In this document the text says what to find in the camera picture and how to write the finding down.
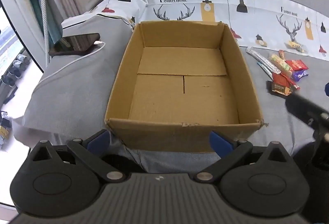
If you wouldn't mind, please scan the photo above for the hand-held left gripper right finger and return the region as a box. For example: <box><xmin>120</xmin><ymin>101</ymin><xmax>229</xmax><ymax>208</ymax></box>
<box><xmin>194</xmin><ymin>131</ymin><xmax>293</xmax><ymax>183</ymax></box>

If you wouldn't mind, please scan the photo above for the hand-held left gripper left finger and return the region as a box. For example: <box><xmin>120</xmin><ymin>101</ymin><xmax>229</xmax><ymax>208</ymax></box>
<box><xmin>30</xmin><ymin>129</ymin><xmax>127</xmax><ymax>184</ymax></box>

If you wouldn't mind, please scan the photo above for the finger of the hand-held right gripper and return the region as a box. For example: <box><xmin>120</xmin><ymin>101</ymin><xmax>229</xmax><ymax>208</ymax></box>
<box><xmin>285</xmin><ymin>93</ymin><xmax>329</xmax><ymax>137</ymax></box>

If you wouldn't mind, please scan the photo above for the thin red sausage stick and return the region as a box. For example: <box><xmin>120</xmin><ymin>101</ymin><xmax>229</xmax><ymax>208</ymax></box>
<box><xmin>280</xmin><ymin>72</ymin><xmax>301</xmax><ymax>90</ymax></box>

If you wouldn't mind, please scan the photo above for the dark brown snack packet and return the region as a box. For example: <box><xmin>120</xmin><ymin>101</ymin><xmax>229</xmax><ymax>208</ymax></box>
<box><xmin>266</xmin><ymin>80</ymin><xmax>294</xmax><ymax>97</ymax></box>

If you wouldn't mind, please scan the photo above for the red cartoon snack packet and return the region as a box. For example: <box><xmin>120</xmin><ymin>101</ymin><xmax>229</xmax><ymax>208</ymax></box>
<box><xmin>285</xmin><ymin>59</ymin><xmax>308</xmax><ymax>71</ymax></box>

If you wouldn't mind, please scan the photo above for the cardboard box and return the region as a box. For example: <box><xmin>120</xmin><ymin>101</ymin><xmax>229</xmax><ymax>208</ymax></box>
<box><xmin>104</xmin><ymin>21</ymin><xmax>265</xmax><ymax>153</ymax></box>

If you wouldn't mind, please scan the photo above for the purple snack packet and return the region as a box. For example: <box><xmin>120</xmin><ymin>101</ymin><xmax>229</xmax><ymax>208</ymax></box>
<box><xmin>293</xmin><ymin>70</ymin><xmax>308</xmax><ymax>82</ymax></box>

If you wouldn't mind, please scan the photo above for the red stick packet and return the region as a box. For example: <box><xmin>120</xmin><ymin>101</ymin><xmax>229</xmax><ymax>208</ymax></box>
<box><xmin>272</xmin><ymin>73</ymin><xmax>292</xmax><ymax>87</ymax></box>

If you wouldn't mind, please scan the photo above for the grey blanket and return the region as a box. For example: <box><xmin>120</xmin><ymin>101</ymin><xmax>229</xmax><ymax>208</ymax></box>
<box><xmin>12</xmin><ymin>13</ymin><xmax>329</xmax><ymax>173</ymax></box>

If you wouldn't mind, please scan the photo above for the green and yellow snack packet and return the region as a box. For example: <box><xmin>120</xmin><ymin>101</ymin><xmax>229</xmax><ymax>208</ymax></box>
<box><xmin>269</xmin><ymin>53</ymin><xmax>293</xmax><ymax>72</ymax></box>

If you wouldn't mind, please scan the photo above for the blue stick packet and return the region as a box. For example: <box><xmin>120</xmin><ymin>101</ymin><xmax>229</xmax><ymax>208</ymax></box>
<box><xmin>257</xmin><ymin>62</ymin><xmax>275</xmax><ymax>79</ymax></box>

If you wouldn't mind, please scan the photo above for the silver stick packet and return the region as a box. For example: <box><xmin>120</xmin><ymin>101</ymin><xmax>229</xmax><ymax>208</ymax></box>
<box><xmin>246</xmin><ymin>46</ymin><xmax>282</xmax><ymax>75</ymax></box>

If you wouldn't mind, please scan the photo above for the black smartphone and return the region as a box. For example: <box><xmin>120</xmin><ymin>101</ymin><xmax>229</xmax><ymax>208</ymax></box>
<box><xmin>48</xmin><ymin>33</ymin><xmax>101</xmax><ymax>57</ymax></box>

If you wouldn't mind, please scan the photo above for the printed deer and lamp bedsheet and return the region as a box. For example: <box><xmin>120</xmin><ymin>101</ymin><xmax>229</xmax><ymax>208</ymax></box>
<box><xmin>61</xmin><ymin>0</ymin><xmax>329</xmax><ymax>61</ymax></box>

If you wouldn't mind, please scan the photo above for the row of shoes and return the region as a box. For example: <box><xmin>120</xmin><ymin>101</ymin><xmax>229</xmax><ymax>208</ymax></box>
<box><xmin>0</xmin><ymin>53</ymin><xmax>31</xmax><ymax>87</ymax></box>

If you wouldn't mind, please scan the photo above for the striped pole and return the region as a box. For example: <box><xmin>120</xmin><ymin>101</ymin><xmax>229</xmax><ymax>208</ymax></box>
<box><xmin>38</xmin><ymin>0</ymin><xmax>51</xmax><ymax>68</ymax></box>

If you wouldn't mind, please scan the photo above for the teal hanging garment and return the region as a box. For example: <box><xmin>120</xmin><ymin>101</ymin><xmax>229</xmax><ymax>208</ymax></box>
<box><xmin>14</xmin><ymin>0</ymin><xmax>63</xmax><ymax>45</ymax></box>

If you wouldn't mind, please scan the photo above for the white charging cable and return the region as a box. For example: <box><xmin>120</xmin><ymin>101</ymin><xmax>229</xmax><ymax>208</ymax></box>
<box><xmin>38</xmin><ymin>40</ymin><xmax>106</xmax><ymax>86</ymax></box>

